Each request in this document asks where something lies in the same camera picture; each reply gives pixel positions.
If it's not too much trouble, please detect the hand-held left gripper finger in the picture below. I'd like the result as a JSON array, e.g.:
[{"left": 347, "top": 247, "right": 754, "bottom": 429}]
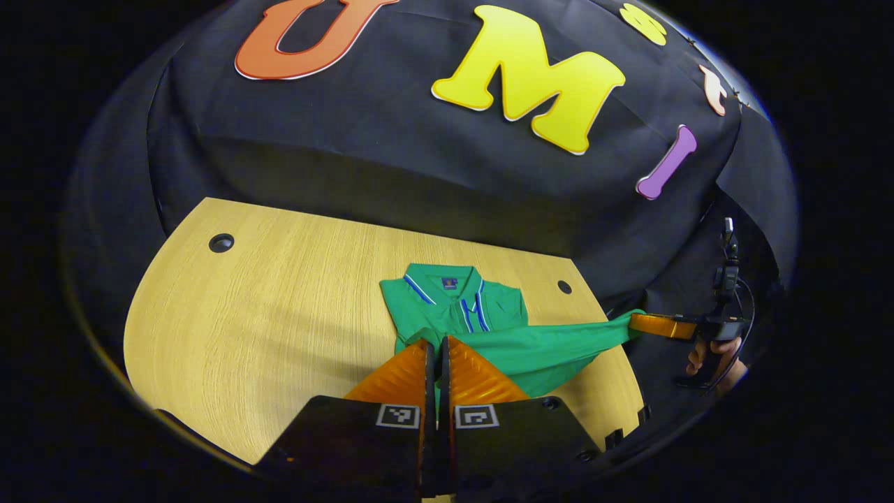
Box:
[
  {"left": 438, "top": 335, "right": 603, "bottom": 498},
  {"left": 255, "top": 338, "right": 438, "bottom": 498}
]

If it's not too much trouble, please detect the green T-shirt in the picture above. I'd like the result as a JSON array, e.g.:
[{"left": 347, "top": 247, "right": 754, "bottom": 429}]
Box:
[{"left": 379, "top": 263, "right": 645, "bottom": 399}]

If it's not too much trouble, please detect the black backdrop cloth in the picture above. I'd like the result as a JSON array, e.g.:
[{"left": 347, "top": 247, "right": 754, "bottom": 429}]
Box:
[{"left": 66, "top": 0, "right": 800, "bottom": 434}]

